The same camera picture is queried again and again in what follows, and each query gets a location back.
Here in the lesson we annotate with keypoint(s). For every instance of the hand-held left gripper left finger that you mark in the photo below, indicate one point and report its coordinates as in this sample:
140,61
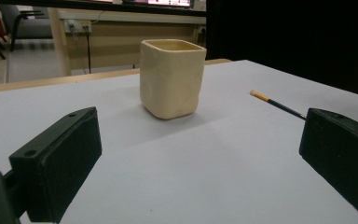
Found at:
56,161

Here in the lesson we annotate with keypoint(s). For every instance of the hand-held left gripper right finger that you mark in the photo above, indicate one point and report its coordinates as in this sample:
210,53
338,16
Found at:
341,152

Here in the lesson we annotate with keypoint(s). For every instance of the dark pencil with eraser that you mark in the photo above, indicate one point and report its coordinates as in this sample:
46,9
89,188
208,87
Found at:
276,104

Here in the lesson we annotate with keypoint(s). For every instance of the cream square ceramic cup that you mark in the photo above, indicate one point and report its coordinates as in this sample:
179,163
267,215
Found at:
171,81

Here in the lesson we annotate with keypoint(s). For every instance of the light wooden desk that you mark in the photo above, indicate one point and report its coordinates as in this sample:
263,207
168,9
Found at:
118,40

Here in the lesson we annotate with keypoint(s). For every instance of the white power strip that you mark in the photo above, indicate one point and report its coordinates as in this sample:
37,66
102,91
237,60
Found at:
77,25

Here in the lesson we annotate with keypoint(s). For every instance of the grey chair with black frame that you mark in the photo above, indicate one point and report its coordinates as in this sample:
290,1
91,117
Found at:
28,25

